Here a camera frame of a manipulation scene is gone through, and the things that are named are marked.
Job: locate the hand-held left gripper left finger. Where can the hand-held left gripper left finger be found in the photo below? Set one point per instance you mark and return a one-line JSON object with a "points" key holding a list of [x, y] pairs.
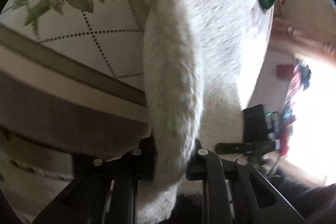
{"points": [[147, 151]]}

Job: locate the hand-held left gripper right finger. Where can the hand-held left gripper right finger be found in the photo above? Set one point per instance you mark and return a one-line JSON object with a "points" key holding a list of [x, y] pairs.
{"points": [[200, 162]]}

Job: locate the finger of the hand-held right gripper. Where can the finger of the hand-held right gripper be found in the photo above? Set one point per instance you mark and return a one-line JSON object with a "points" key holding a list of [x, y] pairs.
{"points": [[229, 148]]}

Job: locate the white fuzzy jacket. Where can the white fuzzy jacket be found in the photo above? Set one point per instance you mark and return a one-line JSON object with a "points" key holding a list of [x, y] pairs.
{"points": [[210, 43]]}

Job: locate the colourful hanging clothes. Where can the colourful hanging clothes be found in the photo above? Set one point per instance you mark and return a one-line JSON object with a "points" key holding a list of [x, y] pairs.
{"points": [[296, 82]]}

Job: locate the window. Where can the window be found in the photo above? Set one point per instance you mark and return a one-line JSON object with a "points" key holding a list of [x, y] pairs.
{"points": [[320, 121]]}

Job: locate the quilted floral mat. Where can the quilted floral mat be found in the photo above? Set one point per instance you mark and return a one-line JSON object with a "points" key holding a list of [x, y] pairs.
{"points": [[78, 29]]}

